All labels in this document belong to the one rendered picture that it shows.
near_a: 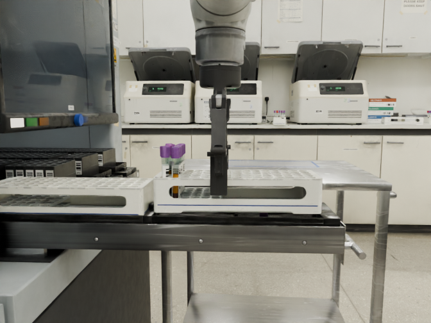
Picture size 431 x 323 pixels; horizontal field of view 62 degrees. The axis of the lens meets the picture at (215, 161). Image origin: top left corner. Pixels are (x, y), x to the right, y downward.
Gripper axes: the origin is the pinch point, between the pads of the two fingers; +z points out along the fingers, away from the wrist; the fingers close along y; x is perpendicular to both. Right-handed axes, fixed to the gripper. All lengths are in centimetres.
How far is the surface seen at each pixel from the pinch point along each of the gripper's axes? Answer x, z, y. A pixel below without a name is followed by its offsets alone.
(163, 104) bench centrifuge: 54, -18, 229
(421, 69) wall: -179, -53, 292
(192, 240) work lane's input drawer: 4.5, 10.0, -6.8
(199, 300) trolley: 10, 60, 63
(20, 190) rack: 35.6, 1.8, -5.1
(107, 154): 37, 1, 44
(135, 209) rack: 14.9, 5.2, -5.1
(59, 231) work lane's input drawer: 28.1, 8.7, -6.8
